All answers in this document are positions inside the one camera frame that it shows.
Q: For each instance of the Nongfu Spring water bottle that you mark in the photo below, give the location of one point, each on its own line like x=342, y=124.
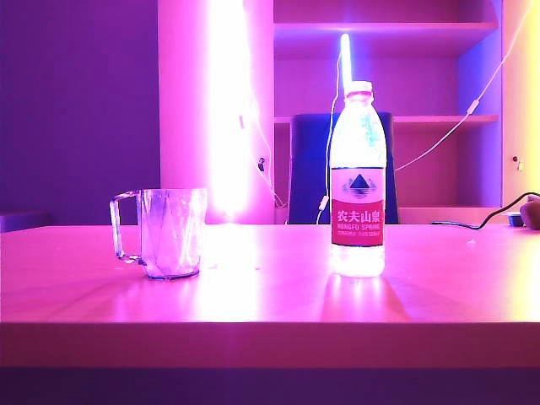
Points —
x=358, y=219

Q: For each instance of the wide glowing light bar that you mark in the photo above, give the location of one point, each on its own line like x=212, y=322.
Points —
x=228, y=105

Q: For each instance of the thin glowing light tube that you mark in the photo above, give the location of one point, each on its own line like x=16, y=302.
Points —
x=346, y=59

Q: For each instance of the small blue cup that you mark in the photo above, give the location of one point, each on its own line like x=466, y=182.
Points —
x=514, y=219

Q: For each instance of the small cabinet knob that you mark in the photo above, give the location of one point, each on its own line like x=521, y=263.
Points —
x=521, y=164

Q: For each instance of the brown rounded object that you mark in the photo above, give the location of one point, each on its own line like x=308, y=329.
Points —
x=531, y=213

